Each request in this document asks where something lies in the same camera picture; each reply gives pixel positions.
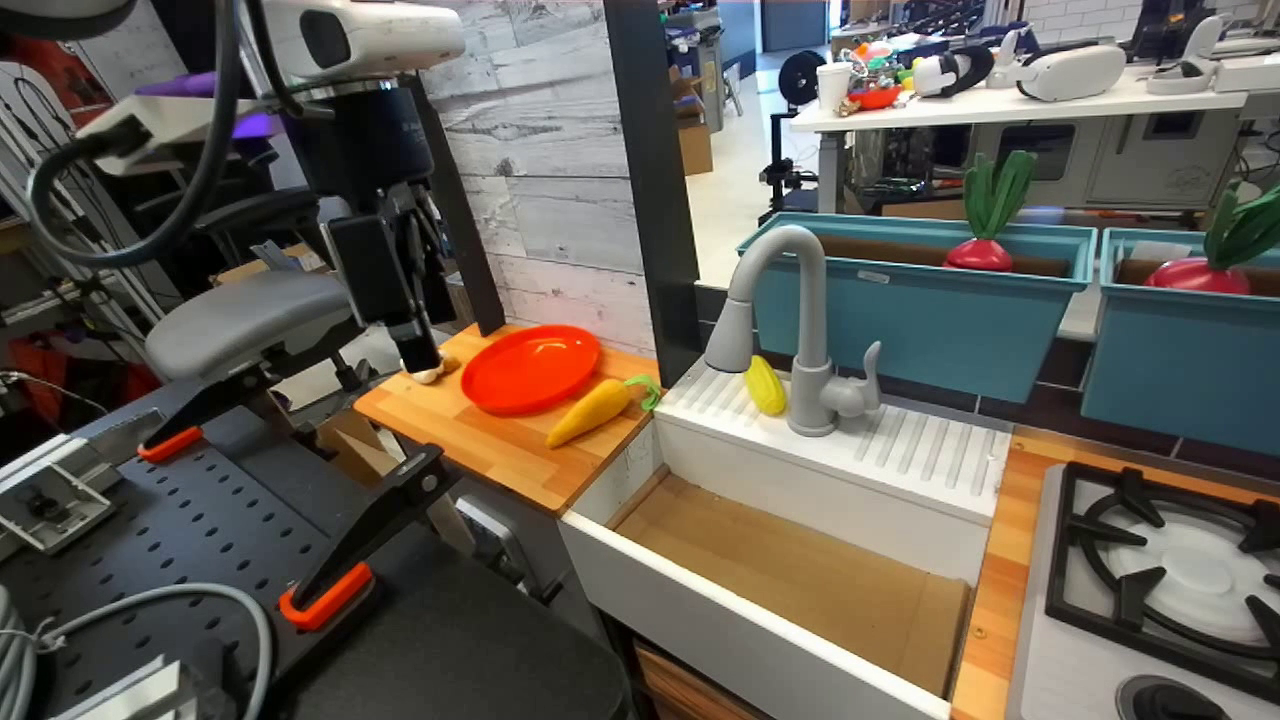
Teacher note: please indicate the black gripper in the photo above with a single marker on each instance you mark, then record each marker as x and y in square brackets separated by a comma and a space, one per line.
[372, 272]

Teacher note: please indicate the yellow toy carrot green top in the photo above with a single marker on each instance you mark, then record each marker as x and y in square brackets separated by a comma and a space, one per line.
[586, 411]

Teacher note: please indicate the red round plate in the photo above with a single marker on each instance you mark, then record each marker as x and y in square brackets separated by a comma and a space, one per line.
[533, 371]

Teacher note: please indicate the yellow toy lemon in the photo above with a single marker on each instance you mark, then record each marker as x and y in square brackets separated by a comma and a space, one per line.
[764, 385]

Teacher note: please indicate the white toy sink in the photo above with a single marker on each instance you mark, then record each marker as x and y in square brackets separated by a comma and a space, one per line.
[693, 601]

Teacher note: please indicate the grey toy faucet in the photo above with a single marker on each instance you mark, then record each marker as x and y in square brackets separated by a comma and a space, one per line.
[810, 347]

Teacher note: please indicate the red toy radish green leaves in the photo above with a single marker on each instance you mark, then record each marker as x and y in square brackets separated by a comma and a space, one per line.
[980, 251]
[1195, 272]

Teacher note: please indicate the toy stove top black grates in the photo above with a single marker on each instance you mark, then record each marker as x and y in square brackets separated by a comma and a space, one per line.
[1172, 565]

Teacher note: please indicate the wooden cutting board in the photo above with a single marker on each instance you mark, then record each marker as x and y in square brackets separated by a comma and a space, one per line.
[507, 457]

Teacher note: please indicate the grey office chair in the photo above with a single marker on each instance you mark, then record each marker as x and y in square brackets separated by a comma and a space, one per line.
[247, 322]

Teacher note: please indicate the grey wood-print backdrop panel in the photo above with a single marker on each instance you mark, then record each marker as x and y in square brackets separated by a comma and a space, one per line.
[546, 162]

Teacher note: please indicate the teal planter bin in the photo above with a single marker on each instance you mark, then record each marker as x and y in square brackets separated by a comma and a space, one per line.
[1185, 361]
[922, 327]

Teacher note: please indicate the white desk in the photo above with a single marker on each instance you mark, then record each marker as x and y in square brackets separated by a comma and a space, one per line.
[1013, 112]

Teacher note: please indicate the white VR headset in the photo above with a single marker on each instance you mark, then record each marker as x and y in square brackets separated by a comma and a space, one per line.
[1073, 72]

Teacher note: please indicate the black frame post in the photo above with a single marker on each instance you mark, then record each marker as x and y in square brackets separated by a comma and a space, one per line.
[465, 253]
[654, 175]

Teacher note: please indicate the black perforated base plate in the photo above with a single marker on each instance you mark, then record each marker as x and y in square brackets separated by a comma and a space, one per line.
[174, 535]

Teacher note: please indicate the silver metal bracket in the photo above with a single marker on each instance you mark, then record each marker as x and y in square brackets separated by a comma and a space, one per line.
[46, 503]

